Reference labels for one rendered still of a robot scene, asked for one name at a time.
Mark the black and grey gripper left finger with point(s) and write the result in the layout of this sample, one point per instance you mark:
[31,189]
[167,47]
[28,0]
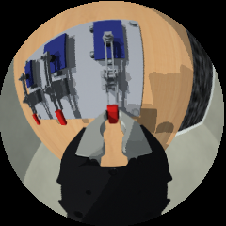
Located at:
[87,144]

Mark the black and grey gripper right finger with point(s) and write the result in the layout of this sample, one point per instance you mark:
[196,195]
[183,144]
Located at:
[140,143]

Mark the grey flat plate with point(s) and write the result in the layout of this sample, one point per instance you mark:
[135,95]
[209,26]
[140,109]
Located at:
[87,100]

